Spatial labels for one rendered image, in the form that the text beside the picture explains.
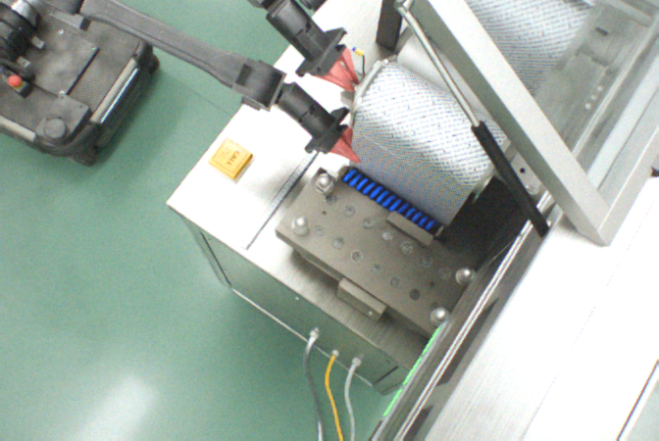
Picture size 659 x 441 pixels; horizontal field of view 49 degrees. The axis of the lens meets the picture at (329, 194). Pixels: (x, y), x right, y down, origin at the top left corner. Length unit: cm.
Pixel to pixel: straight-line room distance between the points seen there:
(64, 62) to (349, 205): 138
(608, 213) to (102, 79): 196
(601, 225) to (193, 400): 181
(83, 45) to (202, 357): 110
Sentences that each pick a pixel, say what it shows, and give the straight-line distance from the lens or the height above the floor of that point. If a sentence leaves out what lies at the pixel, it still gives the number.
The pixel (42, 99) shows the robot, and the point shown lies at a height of 24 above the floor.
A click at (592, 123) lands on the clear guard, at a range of 80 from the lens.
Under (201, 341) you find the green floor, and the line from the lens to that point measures 245.
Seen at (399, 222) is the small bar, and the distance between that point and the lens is 142.
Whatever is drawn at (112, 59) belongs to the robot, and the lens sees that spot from 255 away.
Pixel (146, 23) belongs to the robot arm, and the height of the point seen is 125.
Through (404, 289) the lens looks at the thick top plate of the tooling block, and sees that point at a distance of 141.
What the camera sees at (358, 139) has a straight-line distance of 133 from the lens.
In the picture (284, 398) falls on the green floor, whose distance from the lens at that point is 241.
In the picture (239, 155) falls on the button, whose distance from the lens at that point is 160.
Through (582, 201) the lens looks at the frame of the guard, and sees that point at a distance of 78.
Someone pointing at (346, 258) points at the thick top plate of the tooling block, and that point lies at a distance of 142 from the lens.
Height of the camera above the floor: 241
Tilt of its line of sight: 72 degrees down
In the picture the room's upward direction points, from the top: 5 degrees clockwise
